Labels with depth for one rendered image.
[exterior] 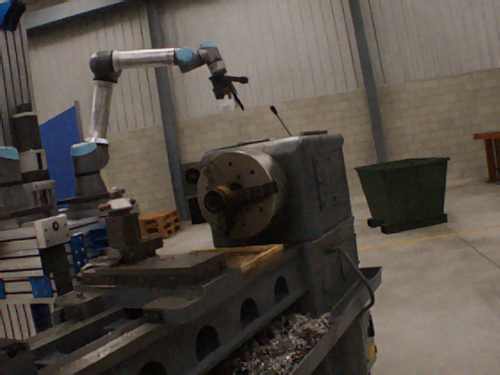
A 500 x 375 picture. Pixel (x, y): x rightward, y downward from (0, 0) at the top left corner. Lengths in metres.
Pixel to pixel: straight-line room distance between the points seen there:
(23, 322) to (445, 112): 10.92
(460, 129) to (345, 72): 3.00
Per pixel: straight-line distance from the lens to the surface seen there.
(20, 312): 2.13
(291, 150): 1.85
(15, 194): 1.80
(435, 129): 11.99
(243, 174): 1.77
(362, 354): 2.26
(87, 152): 2.18
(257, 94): 12.02
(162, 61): 2.16
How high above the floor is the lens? 1.20
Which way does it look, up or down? 3 degrees down
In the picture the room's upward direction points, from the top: 9 degrees counter-clockwise
